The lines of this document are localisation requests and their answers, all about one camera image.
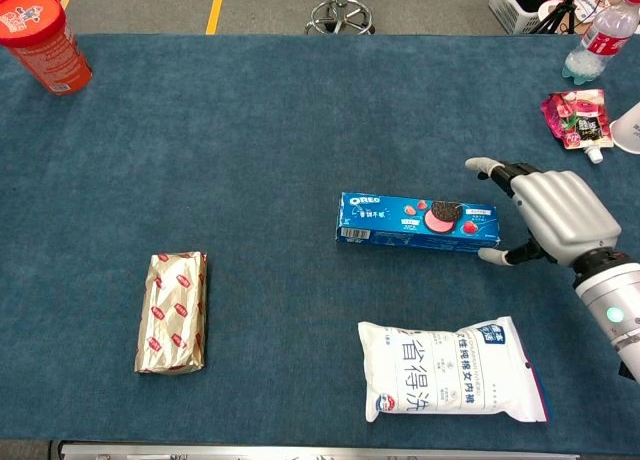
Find black tripod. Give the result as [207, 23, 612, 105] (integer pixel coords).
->
[529, 0, 591, 35]

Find red cylindrical canister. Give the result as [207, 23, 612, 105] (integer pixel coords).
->
[0, 0, 94, 97]

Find clear plastic bottle red label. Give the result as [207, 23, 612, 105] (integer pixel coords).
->
[561, 0, 640, 86]

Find aluminium frame rail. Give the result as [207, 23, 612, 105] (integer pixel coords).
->
[58, 442, 581, 460]

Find blue Oreo cookie box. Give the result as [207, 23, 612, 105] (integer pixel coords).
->
[333, 191, 502, 258]

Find blue table cloth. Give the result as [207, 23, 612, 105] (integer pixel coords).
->
[0, 33, 640, 454]

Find white plastic bag blue print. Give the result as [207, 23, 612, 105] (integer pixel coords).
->
[357, 315, 550, 424]

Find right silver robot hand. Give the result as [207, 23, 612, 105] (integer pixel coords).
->
[464, 155, 623, 269]

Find white plastic basket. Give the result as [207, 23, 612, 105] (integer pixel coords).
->
[487, 0, 551, 35]

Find pink jelly drink pouch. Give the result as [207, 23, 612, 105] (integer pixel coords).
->
[539, 88, 615, 165]

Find chrome stool base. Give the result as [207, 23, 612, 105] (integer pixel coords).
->
[305, 0, 377, 36]

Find gold foil snack pack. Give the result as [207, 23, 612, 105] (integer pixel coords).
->
[133, 251, 209, 376]

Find white paper cup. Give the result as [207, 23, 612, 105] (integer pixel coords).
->
[608, 102, 640, 155]

